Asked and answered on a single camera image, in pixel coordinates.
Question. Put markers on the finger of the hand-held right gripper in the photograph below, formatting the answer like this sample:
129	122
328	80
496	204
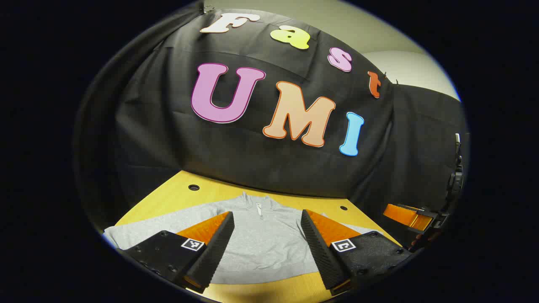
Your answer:
398	213
422	222

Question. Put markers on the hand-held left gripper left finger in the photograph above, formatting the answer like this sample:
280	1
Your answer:
214	252

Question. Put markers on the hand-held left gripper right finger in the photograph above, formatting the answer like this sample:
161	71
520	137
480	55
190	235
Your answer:
321	252

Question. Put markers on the grey zip sweatshirt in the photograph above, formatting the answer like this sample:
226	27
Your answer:
265	244

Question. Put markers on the black backdrop cloth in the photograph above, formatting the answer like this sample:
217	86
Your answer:
261	160

